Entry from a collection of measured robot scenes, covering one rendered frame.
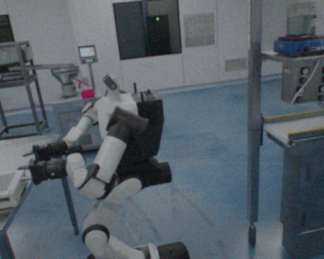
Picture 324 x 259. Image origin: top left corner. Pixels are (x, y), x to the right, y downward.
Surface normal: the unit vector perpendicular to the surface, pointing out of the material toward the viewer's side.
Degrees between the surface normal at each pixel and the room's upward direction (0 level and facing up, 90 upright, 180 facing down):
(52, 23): 90
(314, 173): 90
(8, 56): 90
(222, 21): 90
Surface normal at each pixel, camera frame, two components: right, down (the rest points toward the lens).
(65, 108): 0.19, 0.32
